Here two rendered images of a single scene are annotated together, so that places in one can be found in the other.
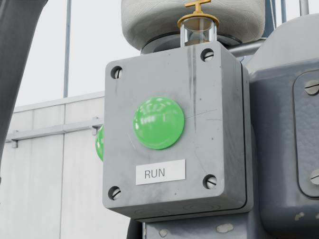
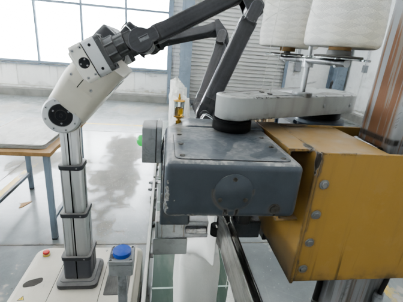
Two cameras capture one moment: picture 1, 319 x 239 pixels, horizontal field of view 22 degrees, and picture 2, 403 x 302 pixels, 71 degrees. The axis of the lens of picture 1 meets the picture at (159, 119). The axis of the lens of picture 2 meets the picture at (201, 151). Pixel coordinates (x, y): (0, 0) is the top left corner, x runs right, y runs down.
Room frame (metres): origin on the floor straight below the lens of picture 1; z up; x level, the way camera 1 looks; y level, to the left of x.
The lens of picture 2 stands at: (0.18, -0.62, 1.50)
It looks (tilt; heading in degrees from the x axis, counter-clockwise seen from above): 19 degrees down; 55
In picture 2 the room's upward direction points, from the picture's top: 5 degrees clockwise
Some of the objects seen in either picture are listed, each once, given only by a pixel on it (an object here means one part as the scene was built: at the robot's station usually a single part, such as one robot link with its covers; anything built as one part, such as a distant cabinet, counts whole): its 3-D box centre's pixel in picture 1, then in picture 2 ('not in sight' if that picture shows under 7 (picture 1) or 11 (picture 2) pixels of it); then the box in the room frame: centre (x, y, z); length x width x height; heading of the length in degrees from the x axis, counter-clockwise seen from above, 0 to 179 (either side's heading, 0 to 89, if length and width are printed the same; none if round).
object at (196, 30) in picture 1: (198, 48); (179, 108); (0.51, -0.03, 1.37); 0.03 x 0.02 x 0.03; 64
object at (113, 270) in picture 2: not in sight; (122, 260); (0.43, 0.15, 0.81); 0.08 x 0.08 x 0.06; 64
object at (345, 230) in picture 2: not in sight; (343, 196); (0.85, -0.30, 1.18); 0.34 x 0.25 x 0.31; 154
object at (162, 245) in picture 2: not in sight; (170, 241); (0.51, -0.03, 0.98); 0.09 x 0.05 x 0.05; 154
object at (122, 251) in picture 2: not in sight; (122, 252); (0.43, 0.15, 0.84); 0.06 x 0.06 x 0.02
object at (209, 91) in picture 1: (177, 134); (152, 141); (0.45, -0.01, 1.29); 0.08 x 0.05 x 0.09; 64
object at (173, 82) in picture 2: not in sight; (175, 103); (2.17, 3.01, 0.74); 0.47 x 0.20 x 0.72; 66
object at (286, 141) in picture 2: not in sight; (274, 165); (0.69, -0.20, 1.26); 0.22 x 0.05 x 0.16; 64
